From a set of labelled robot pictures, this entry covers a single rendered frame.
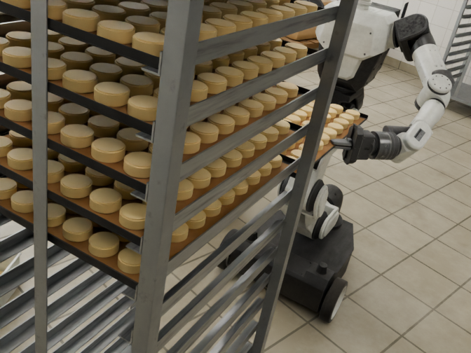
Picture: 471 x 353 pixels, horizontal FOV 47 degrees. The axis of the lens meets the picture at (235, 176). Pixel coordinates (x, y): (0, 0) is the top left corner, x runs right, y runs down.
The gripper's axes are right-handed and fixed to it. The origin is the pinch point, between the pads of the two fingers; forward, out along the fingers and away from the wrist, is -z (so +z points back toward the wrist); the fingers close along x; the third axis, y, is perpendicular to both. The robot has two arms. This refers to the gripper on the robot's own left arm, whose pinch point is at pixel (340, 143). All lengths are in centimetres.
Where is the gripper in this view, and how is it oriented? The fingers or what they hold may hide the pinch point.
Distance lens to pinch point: 165.9
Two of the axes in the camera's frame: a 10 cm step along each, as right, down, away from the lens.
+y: 2.5, 5.0, -8.3
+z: 9.5, 0.2, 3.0
